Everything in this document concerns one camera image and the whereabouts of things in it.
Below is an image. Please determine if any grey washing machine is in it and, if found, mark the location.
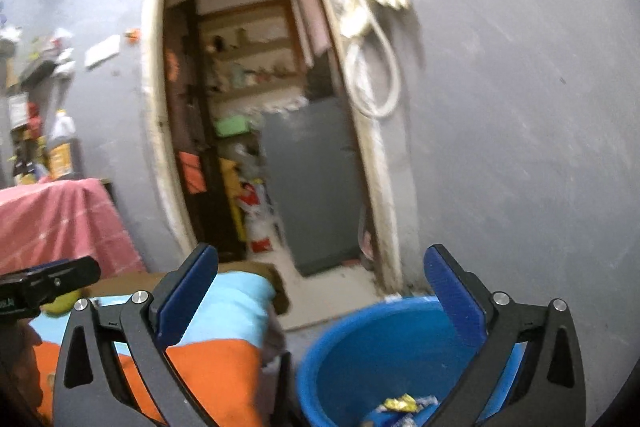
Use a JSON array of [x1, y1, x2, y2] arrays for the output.
[[260, 99, 368, 278]]

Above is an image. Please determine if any large cooking oil bottle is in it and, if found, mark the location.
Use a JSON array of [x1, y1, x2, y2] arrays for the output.
[[46, 109, 83, 182]]

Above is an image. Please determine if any black monitor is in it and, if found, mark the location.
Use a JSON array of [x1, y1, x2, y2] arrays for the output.
[[306, 52, 335, 100]]

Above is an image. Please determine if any white rag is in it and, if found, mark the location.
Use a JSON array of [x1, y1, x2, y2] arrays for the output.
[[52, 49, 76, 75]]

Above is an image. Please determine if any dark wooden door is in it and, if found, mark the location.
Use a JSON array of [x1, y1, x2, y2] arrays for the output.
[[165, 0, 247, 260]]

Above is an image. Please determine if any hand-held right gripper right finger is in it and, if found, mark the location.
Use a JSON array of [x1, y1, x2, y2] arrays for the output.
[[423, 244, 587, 427]]

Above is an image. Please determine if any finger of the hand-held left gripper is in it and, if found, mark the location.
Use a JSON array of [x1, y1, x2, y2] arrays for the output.
[[0, 255, 102, 304]]

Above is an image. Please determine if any white hose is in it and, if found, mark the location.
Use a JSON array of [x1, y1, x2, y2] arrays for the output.
[[345, 14, 401, 118]]

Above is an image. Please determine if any wooden wall shelf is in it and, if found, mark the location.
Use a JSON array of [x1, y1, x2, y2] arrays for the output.
[[197, 0, 307, 108]]

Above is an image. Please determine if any blue plastic bucket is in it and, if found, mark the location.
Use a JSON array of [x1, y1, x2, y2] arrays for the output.
[[296, 296, 526, 427]]

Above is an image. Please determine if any green box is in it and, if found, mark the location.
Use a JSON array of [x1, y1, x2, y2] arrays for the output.
[[215, 116, 251, 136]]

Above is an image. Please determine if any wooden door frame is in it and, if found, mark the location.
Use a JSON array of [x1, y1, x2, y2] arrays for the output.
[[141, 0, 421, 298]]

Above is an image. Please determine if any yellow snack wrapper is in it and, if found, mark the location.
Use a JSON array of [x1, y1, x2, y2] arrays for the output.
[[376, 394, 418, 414]]

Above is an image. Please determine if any striped orange brown blanket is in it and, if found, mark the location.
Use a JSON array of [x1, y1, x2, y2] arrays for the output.
[[30, 264, 291, 427]]

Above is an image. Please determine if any red white plastic bag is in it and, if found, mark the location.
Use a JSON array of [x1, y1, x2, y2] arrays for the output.
[[237, 179, 273, 254]]

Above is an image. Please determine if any person's left hand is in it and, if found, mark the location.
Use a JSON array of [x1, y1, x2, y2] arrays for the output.
[[0, 322, 45, 423]]

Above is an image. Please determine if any yellow bag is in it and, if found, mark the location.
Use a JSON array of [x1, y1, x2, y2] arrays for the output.
[[220, 157, 247, 243]]

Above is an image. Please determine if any yellow bowl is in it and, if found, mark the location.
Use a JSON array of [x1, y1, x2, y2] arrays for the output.
[[40, 289, 83, 315]]

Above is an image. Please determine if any pink plaid cloth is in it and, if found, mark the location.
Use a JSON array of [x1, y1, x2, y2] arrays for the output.
[[0, 177, 146, 280]]

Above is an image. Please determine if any dark blue snack bag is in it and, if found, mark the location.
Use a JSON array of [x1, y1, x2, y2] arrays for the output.
[[362, 407, 431, 427]]

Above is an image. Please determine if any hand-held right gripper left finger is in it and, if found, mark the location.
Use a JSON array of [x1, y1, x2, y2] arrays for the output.
[[52, 243, 219, 427]]

